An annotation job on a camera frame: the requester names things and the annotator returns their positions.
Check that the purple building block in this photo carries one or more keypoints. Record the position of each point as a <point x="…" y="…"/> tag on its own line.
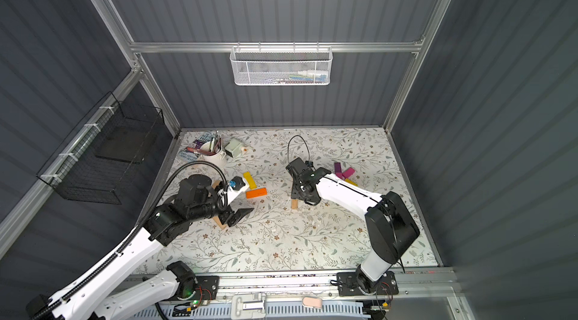
<point x="337" y="168"/>

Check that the white pen cup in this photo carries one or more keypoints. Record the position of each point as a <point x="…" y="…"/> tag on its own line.
<point x="217" y="157"/>

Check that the white wire mesh basket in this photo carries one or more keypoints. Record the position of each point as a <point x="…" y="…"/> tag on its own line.
<point x="281" y="68"/>

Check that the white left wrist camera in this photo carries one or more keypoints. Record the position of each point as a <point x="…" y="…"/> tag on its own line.
<point x="235" y="187"/>

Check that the yellow building block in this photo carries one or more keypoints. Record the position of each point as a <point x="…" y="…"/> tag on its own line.
<point x="351" y="182"/>
<point x="248" y="177"/>

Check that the blue book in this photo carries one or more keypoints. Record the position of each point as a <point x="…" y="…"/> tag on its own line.
<point x="195" y="145"/>

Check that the orange building block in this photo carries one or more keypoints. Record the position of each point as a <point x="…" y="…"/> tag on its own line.
<point x="255" y="193"/>

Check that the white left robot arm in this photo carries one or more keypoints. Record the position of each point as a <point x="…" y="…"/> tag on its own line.
<point x="91" y="295"/>

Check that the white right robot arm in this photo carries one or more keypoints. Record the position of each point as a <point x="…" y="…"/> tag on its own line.
<point x="391" y="228"/>

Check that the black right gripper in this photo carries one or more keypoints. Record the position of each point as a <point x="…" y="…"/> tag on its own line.
<point x="303" y="185"/>

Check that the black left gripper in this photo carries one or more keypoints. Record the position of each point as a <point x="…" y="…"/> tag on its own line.
<point x="227" y="216"/>

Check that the pink eraser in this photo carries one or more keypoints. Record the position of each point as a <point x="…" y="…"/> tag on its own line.
<point x="312" y="302"/>

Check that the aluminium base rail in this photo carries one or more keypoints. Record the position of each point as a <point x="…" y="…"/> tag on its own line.
<point x="279" y="295"/>

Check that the magenta building block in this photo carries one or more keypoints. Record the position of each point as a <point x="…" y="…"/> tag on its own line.
<point x="348" y="173"/>

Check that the pale green small box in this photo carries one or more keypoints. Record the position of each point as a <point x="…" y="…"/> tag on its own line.
<point x="235" y="148"/>

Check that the black wire mesh basket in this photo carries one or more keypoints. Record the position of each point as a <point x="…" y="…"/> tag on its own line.
<point x="100" y="163"/>

